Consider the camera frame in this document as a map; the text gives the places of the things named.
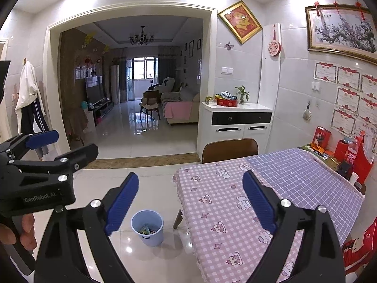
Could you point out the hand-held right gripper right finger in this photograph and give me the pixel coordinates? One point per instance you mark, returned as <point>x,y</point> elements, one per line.
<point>259,203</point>

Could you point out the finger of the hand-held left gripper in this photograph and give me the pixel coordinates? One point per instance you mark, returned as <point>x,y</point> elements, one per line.
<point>82,154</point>
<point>41,140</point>

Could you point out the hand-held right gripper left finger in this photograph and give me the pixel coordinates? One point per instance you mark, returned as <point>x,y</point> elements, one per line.
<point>122,203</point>

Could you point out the green and white carton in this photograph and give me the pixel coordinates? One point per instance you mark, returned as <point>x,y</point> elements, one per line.
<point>145,229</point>

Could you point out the blue plastic bucket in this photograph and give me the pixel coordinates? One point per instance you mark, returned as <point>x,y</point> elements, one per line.
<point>147,238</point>

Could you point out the person's left hand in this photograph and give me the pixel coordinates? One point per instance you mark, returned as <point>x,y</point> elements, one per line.
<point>28,230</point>

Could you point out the small table with brown cloth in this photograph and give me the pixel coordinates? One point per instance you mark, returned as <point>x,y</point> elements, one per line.
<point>75,123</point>

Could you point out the white and navy jacket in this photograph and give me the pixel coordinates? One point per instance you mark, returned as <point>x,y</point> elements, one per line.
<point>29,94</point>

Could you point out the pink checked tablecloth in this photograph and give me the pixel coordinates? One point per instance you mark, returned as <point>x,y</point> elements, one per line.
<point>212,212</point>

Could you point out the dark television stand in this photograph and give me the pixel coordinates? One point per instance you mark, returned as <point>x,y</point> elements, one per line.
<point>103,110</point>

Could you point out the purple checked tablecloth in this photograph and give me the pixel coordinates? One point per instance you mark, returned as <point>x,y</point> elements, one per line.
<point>300,177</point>

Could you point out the teal jar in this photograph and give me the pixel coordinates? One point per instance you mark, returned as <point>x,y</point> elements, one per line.
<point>84,105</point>

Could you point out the brown wooden chair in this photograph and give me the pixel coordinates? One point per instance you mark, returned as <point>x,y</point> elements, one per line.
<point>229,150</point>

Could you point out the flat screen television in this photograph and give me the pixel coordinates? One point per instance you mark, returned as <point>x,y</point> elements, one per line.
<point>94,91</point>

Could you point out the white sideboard cabinet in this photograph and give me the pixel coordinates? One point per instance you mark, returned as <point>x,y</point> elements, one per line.
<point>235,129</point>

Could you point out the green and orange packets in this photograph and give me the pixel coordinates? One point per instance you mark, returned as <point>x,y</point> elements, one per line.
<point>318,153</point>

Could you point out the white standing air conditioner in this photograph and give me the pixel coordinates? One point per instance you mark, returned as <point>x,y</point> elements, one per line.
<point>115,84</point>

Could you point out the dark wooden chair with cushion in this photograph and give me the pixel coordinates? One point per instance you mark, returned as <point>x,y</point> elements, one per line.
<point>150,101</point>

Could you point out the red gift box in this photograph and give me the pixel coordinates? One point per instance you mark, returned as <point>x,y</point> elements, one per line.
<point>321,138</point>

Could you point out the white paper cup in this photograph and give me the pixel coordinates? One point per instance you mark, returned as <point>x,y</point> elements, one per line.
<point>353,179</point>

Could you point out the hanging white brush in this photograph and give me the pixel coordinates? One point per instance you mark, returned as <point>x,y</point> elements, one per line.
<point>307,114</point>

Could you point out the red round tin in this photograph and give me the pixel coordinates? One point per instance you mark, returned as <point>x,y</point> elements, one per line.
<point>227,102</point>

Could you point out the pink blanket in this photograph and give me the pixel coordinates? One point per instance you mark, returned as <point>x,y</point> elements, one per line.
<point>178,109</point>

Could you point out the cola bottle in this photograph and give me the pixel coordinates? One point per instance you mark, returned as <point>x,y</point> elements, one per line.
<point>352,153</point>

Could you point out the living room window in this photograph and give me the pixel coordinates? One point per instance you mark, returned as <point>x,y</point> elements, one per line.
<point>145,69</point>

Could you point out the small potted plant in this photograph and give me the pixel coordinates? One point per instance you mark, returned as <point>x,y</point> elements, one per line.
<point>242,94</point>

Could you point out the red printed bag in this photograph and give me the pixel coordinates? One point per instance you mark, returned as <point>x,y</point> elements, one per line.
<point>360,247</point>

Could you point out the dark patterned cloth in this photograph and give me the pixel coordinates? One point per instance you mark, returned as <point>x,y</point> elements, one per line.
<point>227,95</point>

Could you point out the yellow snack packets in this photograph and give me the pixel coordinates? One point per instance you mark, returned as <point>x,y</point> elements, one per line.
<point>211,100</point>

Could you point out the beige sofa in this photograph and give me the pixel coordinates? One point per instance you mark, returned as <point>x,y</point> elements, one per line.
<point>185,100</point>

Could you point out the black chandelier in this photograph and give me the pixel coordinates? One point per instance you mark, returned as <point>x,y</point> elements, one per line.
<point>142,38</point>

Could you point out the group of award certificates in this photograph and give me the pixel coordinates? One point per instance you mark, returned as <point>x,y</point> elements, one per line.
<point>347,100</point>

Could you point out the pink round hanging ornament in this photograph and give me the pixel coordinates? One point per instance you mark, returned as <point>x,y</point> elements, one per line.
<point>274,48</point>

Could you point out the red gold framed picture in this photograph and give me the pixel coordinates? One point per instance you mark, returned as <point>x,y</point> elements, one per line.
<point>240,22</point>

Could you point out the plum blossom framed painting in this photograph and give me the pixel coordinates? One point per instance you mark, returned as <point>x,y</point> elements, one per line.
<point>341,32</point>

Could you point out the white wall socket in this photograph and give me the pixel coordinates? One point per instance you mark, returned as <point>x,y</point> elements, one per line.
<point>316,85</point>

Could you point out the white light switch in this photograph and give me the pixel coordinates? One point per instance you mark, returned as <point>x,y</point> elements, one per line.
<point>227,70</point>

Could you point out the black wall frames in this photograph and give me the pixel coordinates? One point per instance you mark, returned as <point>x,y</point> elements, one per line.
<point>190,50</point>

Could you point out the butterfly wall decoration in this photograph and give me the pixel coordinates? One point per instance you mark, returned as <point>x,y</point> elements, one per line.
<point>229,45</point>

